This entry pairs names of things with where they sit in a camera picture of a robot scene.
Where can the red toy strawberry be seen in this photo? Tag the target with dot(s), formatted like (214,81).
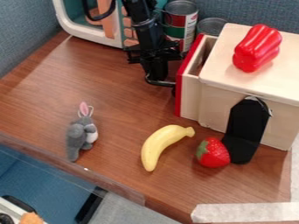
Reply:
(214,154)

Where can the yellow toy banana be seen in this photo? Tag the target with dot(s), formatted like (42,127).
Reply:
(159,143)

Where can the red toy pepper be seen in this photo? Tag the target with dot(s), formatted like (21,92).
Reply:
(255,49)

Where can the cabinet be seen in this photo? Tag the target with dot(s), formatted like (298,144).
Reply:
(233,87)

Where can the grey plush rabbit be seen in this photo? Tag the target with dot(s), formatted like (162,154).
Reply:
(80,134)

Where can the drawer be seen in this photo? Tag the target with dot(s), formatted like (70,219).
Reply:
(188,87)

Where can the toy microwave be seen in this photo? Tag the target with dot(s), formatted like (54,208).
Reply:
(83,29)

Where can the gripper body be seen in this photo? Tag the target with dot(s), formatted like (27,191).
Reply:
(153,55)

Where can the silver can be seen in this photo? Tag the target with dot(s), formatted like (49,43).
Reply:
(210,26)

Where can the can with red green label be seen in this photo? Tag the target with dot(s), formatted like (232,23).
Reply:
(183,17)

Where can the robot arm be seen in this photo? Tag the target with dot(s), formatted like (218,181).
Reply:
(142,17)

